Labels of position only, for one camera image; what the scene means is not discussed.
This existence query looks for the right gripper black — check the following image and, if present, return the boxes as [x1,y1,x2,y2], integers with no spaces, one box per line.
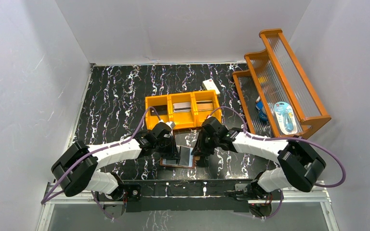
[191,129,219,156]

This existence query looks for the black credit card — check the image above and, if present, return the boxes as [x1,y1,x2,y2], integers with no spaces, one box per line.
[179,146,193,166]

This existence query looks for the brown leather card holder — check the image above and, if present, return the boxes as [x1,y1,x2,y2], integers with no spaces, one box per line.
[160,145,196,169]

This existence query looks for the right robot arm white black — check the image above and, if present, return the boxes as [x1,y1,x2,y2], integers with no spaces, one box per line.
[192,116,326,199]

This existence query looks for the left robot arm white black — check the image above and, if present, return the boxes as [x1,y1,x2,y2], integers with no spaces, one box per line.
[51,121,175,200]

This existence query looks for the card in right bin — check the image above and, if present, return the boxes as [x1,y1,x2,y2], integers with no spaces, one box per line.
[196,101,214,112]

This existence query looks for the silver card in middle bin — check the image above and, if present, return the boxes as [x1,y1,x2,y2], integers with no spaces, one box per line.
[172,102,192,113]

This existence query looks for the middle orange bin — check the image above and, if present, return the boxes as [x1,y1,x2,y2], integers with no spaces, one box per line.
[169,92,197,130]

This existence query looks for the orange bin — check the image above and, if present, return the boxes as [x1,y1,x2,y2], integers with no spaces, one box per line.
[192,90,219,127]
[169,92,197,130]
[145,95,170,129]

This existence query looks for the right orange bin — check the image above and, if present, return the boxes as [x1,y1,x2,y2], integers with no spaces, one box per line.
[192,90,219,127]

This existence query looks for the left orange bin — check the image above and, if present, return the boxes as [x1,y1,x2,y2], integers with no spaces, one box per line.
[145,95,170,129]

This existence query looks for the white small box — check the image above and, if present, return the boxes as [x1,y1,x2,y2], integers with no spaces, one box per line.
[202,79,220,97]

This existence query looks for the blue packaged item on shelf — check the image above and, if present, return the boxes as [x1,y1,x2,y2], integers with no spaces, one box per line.
[274,102,298,135]

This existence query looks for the orange wooden shelf rack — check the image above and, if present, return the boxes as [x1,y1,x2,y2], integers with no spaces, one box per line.
[232,28,331,139]

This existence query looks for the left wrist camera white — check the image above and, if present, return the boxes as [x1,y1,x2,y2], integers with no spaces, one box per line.
[159,120,176,130]

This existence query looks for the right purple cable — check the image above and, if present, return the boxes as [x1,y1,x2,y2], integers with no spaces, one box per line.
[209,106,347,220]

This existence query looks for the purple cable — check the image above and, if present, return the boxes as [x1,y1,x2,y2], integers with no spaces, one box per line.
[209,106,347,220]
[40,105,163,205]

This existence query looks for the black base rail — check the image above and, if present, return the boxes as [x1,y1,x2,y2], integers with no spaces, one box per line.
[94,179,285,214]

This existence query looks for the aluminium frame rail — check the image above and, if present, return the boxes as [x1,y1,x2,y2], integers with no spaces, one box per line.
[43,179,330,204]

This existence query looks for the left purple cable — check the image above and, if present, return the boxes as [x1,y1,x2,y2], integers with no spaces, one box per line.
[40,105,163,205]

